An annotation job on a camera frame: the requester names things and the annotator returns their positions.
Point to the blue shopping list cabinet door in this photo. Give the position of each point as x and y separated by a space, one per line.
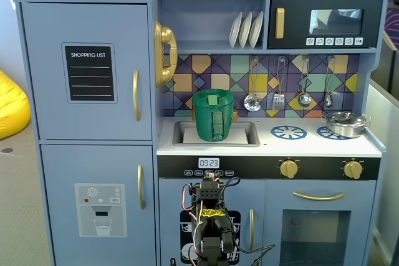
46 107

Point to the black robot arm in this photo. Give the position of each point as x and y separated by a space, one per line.
210 194

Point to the blue dishwasher door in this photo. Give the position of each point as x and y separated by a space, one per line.
171 194

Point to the blue water dispenser fridge door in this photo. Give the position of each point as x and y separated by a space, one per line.
103 166

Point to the blue oven door with window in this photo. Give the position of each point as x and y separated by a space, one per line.
358 203

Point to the green plastic container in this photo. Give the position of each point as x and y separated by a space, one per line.
204 116

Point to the gold toy faucet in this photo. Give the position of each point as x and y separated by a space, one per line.
235 116

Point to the blue wooden play kitchen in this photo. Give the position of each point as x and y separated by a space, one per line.
212 150

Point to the grey toy sink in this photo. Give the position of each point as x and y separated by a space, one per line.
246 138

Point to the steel slotted skimmer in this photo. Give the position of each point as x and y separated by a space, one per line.
252 102

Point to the steel slotted spatula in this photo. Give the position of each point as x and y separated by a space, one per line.
278 102

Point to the gold toy telephone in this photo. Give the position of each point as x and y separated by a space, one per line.
165 35

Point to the white toy plate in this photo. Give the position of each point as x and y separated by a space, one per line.
234 30
245 30
256 30

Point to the gold stove knob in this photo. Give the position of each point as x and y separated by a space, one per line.
353 170
288 169

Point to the steel ladle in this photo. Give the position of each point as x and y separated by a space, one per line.
304 100

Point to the steel spoon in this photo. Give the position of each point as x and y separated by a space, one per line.
328 101

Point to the black toy microwave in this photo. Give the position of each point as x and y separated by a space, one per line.
296 23

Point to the steel pot with lid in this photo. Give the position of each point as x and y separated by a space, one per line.
344 124

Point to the yellow bean bag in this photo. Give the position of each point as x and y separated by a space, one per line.
12 107

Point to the grey partition panel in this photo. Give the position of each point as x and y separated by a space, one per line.
386 154

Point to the dark round floor cover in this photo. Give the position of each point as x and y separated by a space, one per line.
7 150

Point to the white wall outlet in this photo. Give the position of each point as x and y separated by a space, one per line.
12 2

